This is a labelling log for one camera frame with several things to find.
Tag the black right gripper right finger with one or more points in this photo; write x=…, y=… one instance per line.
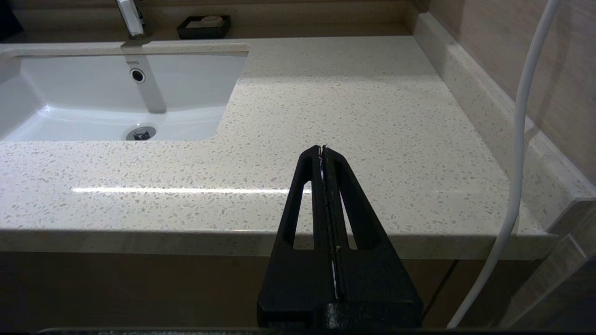
x=382, y=288

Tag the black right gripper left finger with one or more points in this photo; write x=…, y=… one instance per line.
x=288, y=279

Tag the wooden vanity cabinet front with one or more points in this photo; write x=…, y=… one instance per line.
x=139, y=288

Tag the chrome sink drain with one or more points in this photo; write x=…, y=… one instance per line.
x=141, y=133

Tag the white sink basin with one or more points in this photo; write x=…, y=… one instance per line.
x=195, y=93

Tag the speckled stone backsplash ledge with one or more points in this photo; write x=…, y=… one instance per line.
x=465, y=93

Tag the black soap dish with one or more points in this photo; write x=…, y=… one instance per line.
x=185, y=32

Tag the round white soap bar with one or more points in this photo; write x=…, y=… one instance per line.
x=211, y=20

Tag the chrome faucet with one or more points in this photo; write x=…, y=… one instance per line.
x=132, y=18

